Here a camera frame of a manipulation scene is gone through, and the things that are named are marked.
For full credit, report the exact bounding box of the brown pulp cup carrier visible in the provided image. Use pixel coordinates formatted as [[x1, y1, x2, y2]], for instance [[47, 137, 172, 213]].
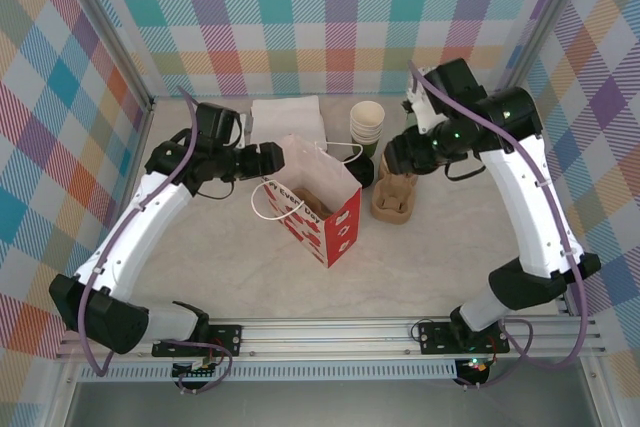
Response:
[[292, 186, 336, 222]]

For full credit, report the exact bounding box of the red and white paper bag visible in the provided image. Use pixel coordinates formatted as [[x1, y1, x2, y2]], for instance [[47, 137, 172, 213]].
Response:
[[249, 134, 365, 269]]

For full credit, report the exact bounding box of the stack of white napkins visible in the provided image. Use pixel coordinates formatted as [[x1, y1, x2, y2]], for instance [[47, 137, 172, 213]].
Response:
[[249, 94, 324, 148]]

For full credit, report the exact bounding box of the stack of pulp cup carriers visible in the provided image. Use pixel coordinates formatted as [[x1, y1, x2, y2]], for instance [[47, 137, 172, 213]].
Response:
[[370, 154, 419, 224]]

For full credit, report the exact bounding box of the stack of paper cups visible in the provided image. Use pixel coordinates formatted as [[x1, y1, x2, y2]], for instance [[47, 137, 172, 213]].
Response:
[[349, 100, 386, 134]]

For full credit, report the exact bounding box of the stack of black cup lids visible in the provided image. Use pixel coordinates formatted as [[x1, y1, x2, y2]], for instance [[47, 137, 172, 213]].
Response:
[[344, 154, 376, 191]]

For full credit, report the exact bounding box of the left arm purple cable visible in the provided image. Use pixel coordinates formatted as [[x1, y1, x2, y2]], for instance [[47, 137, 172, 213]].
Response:
[[77, 86, 201, 378]]

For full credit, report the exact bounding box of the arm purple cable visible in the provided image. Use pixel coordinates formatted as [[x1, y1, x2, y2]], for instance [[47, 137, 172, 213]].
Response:
[[77, 86, 201, 378], [407, 60, 591, 388]]

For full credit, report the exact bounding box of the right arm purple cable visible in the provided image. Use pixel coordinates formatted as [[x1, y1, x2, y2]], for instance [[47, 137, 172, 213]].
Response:
[[407, 60, 591, 388]]

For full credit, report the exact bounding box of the aluminium frame post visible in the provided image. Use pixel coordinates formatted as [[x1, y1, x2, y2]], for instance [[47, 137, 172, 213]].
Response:
[[504, 0, 591, 93], [57, 0, 155, 114]]

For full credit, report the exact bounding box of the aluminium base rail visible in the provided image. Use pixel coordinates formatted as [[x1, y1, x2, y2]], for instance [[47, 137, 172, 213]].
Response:
[[54, 316, 601, 361]]

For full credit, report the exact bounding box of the perforated metal cable tray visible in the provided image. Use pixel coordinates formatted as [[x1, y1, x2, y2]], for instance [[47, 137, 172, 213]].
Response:
[[79, 365, 459, 382]]

